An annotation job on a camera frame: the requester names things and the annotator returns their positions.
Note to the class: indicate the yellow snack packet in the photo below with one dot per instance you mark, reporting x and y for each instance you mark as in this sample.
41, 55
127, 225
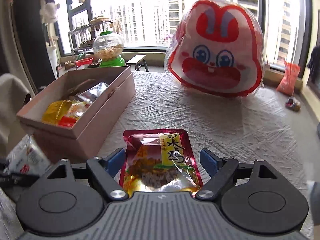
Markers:
53, 112

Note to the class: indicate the white cat tree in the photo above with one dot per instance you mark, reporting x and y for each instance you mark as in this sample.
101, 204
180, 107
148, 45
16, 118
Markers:
50, 15

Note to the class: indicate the red plastic basket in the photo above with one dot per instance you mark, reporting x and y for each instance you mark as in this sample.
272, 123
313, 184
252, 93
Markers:
84, 62

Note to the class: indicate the dark hanging cloth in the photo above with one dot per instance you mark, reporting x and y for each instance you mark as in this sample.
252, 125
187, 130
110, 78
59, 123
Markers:
314, 65

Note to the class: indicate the metal shelf rack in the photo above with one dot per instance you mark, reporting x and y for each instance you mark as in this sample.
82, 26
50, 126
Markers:
85, 35

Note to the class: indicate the pink cardboard box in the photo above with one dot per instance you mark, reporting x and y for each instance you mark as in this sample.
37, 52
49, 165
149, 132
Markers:
100, 125

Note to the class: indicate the orange plastic bag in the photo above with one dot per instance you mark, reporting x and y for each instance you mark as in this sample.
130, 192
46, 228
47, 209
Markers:
288, 80

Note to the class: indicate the wooden bench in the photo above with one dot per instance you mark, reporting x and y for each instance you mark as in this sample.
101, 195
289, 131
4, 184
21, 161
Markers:
137, 60

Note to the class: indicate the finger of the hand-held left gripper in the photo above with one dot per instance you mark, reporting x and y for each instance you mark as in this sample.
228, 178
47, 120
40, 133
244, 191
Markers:
17, 179

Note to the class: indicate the chair with beige cover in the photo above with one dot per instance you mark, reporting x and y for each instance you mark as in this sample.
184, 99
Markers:
12, 100

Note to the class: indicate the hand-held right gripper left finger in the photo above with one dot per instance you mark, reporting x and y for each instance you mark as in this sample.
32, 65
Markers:
116, 161

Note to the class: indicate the candy jar with green base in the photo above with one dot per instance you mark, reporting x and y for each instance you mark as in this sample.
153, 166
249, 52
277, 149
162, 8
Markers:
108, 46

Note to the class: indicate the rabbit-face snack bag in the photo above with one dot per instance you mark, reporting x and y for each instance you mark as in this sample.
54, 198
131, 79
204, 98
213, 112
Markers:
215, 52

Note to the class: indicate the red packet inside box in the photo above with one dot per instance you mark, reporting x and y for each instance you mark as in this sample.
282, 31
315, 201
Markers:
66, 121

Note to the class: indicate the red pouch with food picture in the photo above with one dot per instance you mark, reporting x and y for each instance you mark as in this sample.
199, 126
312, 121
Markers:
160, 162

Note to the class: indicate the plaid slipper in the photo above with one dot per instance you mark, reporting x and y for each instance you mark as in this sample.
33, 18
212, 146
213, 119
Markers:
293, 104

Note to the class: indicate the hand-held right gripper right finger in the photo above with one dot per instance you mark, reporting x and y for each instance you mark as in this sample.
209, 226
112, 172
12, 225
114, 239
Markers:
208, 162

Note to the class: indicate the grey foil snack packet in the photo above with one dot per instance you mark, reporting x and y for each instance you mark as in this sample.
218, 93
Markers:
93, 92

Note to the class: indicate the white packet with red label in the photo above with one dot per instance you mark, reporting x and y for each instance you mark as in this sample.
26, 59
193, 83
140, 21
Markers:
26, 155

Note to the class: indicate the white textured tablecloth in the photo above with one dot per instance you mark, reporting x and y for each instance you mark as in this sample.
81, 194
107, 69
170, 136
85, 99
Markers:
212, 120

